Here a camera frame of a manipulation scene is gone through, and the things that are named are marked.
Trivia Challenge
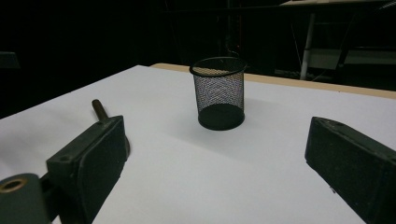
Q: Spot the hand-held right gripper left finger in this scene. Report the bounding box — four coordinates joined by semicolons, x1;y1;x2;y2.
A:
46;115;130;224

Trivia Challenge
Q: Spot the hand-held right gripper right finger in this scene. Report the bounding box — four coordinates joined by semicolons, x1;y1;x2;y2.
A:
304;116;396;224

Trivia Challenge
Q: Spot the black mesh pen holder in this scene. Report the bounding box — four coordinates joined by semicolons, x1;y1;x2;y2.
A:
189;56;248;132

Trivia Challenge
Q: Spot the white table mat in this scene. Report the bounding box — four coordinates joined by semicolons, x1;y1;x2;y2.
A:
0;64;396;224

